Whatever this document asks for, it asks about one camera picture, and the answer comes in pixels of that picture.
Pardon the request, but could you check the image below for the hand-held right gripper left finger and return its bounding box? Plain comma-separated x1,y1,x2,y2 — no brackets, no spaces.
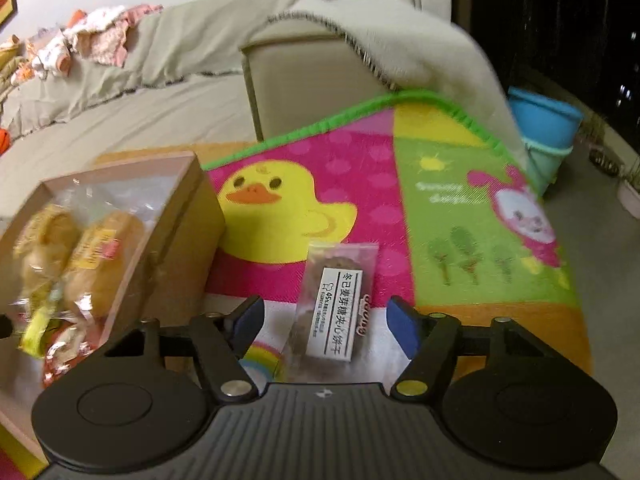
102,296,265,403

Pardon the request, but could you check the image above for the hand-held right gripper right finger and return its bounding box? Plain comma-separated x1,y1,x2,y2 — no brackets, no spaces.
387,296,546,403

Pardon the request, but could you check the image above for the brown cookie packet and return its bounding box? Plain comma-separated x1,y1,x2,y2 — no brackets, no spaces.
277,240,380,386

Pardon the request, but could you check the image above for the pink cardboard box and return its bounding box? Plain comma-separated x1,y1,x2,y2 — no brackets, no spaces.
0,151,227,461

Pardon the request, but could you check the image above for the bread packet with red label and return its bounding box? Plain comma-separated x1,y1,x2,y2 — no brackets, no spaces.
62,195,171,320

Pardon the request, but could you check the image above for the red white snack packet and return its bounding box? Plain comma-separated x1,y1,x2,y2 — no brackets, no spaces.
41,322,98,388

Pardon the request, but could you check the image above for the yellow snack packet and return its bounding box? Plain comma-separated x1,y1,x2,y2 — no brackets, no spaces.
19,285,67,357

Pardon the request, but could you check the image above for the clear bread packet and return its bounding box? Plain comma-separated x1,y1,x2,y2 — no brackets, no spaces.
10,185,83,308

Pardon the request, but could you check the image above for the colourful cartoon play mat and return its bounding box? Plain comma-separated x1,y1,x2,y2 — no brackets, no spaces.
0,89,596,480

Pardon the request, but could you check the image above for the light green plastic bucket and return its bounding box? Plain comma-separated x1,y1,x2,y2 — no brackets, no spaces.
522,136,574,196

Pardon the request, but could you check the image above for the beige sofa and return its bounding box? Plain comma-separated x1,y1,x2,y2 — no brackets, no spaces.
0,0,401,186

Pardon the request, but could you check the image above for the blue plastic bucket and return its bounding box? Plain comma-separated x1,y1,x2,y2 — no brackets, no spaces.
507,86,585,152

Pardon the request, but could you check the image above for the white ribbed plant pot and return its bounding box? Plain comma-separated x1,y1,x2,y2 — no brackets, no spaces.
616,152,640,219

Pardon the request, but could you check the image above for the small green plant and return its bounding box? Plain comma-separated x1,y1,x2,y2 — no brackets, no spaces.
579,114,627,177

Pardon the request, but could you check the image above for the beige fringed sofa cover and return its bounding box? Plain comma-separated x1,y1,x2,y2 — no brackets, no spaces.
265,0,542,197
0,0,333,142

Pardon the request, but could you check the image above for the pink floral baby garment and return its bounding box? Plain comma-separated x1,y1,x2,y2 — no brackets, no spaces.
97,4,164,67

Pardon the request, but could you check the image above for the white orange printed baby garment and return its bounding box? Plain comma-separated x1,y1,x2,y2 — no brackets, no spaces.
31,29,77,80

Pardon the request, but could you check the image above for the dark window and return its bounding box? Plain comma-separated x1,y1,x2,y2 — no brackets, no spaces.
452,0,640,161

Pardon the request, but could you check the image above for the yellow soft toy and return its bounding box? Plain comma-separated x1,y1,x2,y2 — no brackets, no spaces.
0,39,32,92

